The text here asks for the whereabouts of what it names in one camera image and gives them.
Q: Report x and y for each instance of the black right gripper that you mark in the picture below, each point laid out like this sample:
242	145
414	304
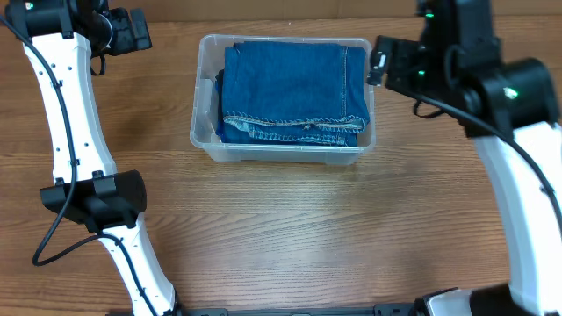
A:
401	53

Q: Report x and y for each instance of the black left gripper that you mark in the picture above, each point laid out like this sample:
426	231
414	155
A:
126	40

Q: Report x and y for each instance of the blue denim jeans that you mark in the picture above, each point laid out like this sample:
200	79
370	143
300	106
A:
282	93

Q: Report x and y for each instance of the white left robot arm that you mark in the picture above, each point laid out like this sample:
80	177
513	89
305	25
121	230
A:
60	39

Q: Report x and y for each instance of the clear plastic storage bin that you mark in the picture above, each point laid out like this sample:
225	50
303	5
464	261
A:
205	114

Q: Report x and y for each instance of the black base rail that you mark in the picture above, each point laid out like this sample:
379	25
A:
394	309

